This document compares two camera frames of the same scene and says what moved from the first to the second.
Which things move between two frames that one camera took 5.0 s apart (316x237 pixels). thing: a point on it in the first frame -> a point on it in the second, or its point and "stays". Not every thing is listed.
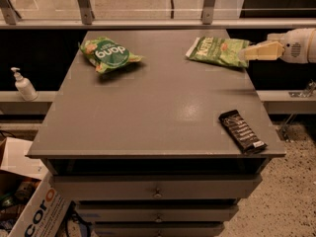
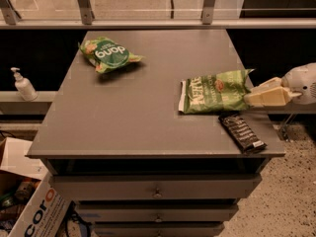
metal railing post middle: x=84 y=1 stays
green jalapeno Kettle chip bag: x=220 y=50 -> x=214 y=92
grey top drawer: x=157 y=187 stays
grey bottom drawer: x=158 y=228 stays
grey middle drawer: x=155 y=212 stays
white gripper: x=293 y=46 -> x=302 y=83
